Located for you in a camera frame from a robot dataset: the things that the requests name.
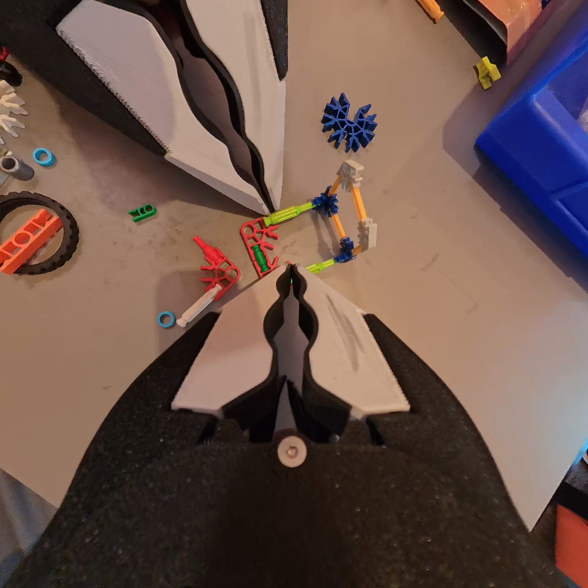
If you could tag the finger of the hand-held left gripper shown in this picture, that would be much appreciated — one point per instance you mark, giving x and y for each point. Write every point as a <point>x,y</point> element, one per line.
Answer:
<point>248,69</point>
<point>151,92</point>

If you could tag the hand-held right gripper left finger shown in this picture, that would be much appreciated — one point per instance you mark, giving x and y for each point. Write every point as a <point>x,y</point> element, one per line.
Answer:
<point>225,363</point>

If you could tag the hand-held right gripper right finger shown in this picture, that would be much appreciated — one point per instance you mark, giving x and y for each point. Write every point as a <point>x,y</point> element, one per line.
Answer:
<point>353,363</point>

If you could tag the small toy rod frame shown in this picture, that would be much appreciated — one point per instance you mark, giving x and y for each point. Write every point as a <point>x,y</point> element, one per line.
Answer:
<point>340,216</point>

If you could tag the black rubber tyre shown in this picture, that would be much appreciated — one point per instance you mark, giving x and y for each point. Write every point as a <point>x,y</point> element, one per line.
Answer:
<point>69,229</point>
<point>9,73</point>

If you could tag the white snowflake connector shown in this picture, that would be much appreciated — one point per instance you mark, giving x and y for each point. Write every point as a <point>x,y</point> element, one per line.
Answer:
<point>11,115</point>

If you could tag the red connector with white rod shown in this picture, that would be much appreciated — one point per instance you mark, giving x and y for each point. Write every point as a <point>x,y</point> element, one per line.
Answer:
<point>216,271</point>

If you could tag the blue fan connector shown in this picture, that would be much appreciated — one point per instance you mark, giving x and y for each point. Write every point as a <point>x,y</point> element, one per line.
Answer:
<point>349,124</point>

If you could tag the small green clip connector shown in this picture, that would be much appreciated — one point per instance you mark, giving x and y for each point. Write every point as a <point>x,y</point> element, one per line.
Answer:
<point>138,213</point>

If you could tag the orange ladder connector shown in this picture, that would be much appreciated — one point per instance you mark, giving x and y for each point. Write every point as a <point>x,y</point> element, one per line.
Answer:
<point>18,248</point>

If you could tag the long orange rod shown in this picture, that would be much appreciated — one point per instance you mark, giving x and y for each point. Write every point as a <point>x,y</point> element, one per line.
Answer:
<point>432,8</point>

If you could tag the lime yellow clip connector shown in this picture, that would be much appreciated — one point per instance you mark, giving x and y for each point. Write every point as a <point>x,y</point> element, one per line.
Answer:
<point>486,71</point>

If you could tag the printed toy set bag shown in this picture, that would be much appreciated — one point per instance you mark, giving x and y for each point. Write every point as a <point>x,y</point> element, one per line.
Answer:
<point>500,18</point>

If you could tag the blue storage bin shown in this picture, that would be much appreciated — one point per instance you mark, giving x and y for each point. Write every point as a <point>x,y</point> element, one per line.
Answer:
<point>542,138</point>

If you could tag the red metal frame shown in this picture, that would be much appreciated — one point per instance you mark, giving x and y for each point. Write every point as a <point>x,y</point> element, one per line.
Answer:
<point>572,542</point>

